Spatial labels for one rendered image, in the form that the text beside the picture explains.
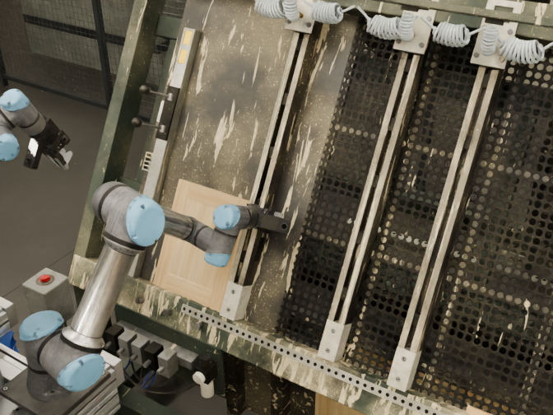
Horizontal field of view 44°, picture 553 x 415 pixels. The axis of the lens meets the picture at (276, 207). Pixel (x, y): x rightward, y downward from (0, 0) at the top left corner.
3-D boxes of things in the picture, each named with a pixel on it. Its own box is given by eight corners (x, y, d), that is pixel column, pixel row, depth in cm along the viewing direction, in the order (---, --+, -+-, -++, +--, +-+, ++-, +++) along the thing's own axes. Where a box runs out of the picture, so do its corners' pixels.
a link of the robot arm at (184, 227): (67, 203, 185) (181, 243, 225) (90, 218, 179) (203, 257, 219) (86, 165, 185) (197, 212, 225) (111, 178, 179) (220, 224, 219)
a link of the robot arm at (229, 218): (206, 226, 207) (216, 199, 206) (225, 226, 217) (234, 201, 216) (227, 235, 204) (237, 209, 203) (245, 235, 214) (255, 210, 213)
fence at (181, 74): (129, 272, 267) (123, 273, 263) (190, 30, 258) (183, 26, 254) (139, 277, 265) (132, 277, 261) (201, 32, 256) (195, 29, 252)
